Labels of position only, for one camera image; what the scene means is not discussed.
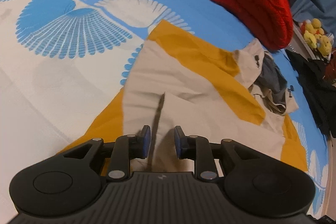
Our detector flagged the yellow plush toys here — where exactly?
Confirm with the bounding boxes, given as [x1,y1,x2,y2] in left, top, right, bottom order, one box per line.
[300,18,334,59]

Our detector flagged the dark red spotted cushion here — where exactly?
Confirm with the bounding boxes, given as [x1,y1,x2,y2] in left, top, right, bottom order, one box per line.
[325,49,336,79]

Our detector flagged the beige and mustard jacket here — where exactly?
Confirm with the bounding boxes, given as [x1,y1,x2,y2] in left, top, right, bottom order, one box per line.
[73,21,308,172]

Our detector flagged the blue patterned bed sheet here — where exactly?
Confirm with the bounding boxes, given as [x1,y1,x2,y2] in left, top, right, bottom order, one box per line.
[1,0,329,223]

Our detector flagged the black clothes pile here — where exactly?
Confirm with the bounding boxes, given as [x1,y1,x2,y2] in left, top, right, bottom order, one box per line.
[285,50,335,138]

